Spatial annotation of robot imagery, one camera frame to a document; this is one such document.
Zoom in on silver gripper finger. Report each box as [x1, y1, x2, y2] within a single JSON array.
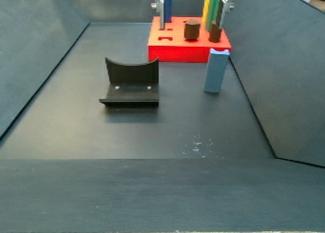
[[151, 0, 165, 29], [218, 0, 233, 26]]

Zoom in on light blue arch block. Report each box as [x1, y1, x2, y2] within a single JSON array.
[[205, 49, 230, 93]]

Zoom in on yellow arch block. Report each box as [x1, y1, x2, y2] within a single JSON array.
[[202, 0, 212, 23]]

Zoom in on red peg board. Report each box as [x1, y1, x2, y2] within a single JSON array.
[[147, 16, 232, 63]]

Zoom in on dark blue rectangular block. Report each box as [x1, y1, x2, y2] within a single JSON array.
[[164, 0, 173, 23]]

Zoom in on green star block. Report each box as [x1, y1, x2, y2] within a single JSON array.
[[206, 0, 221, 31]]

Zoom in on brown rounded peg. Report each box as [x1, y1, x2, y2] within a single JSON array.
[[185, 19, 201, 41]]

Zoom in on brown hexagonal peg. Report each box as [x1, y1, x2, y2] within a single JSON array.
[[209, 23, 222, 43]]

